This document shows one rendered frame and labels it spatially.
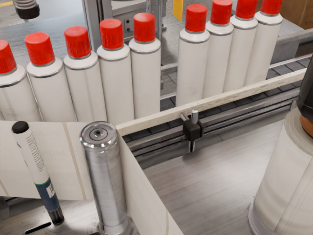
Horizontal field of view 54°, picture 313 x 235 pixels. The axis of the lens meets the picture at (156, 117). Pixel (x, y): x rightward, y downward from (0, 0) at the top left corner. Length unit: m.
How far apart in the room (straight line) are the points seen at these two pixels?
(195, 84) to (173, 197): 0.21
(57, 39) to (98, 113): 0.53
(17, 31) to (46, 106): 0.63
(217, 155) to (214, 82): 0.14
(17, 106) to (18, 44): 0.56
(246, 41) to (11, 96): 0.40
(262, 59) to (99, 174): 0.42
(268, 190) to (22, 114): 0.35
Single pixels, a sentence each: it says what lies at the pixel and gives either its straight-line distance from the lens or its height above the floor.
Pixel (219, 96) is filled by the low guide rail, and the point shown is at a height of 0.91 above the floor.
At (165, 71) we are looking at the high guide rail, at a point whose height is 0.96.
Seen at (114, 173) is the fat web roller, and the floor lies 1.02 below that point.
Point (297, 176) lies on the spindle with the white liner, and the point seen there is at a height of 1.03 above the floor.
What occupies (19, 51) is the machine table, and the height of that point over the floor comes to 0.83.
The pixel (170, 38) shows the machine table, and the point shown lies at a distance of 0.97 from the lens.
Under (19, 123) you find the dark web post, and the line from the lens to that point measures 0.35.
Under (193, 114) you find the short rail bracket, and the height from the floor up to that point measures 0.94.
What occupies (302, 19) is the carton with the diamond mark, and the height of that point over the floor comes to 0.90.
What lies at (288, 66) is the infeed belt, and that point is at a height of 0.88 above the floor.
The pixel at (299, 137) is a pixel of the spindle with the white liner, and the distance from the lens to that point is 0.34.
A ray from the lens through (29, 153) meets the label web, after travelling 0.36.
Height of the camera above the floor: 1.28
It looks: 42 degrees down
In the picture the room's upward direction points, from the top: straight up
